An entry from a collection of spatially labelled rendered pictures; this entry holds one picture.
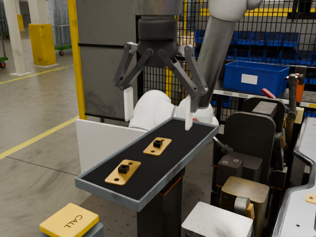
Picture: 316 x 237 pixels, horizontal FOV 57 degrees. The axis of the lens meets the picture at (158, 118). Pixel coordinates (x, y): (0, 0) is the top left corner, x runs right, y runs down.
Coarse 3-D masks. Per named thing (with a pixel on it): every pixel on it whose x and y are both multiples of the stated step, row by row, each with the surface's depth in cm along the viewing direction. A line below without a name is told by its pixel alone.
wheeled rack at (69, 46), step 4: (56, 8) 899; (56, 12) 902; (56, 16) 906; (64, 24) 988; (68, 24) 982; (60, 40) 933; (60, 44) 936; (64, 44) 1023; (68, 44) 1023; (56, 48) 945; (60, 48) 939; (64, 48) 954; (68, 48) 970; (60, 52) 949
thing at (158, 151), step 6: (156, 138) 67; (162, 138) 67; (150, 144) 64; (156, 144) 63; (162, 144) 64; (168, 144) 65; (144, 150) 61; (150, 150) 61; (156, 150) 61; (162, 150) 61
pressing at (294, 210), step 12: (312, 120) 123; (300, 132) 111; (312, 132) 112; (300, 144) 101; (312, 144) 102; (300, 156) 93; (312, 156) 93; (312, 168) 86; (312, 180) 80; (288, 192) 74; (300, 192) 75; (312, 192) 75; (288, 204) 70; (300, 204) 70; (312, 204) 70; (276, 216) 66; (288, 216) 66; (300, 216) 66; (312, 216) 66; (276, 228) 62; (288, 228) 63; (300, 228) 63; (312, 228) 63
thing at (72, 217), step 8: (64, 208) 44; (72, 208) 44; (80, 208) 44; (56, 216) 42; (64, 216) 42; (72, 216) 42; (80, 216) 42; (88, 216) 42; (96, 216) 42; (40, 224) 41; (48, 224) 41; (56, 224) 41; (64, 224) 41; (72, 224) 41; (80, 224) 41; (88, 224) 41; (48, 232) 40; (56, 232) 39; (64, 232) 39; (72, 232) 39; (80, 232) 40
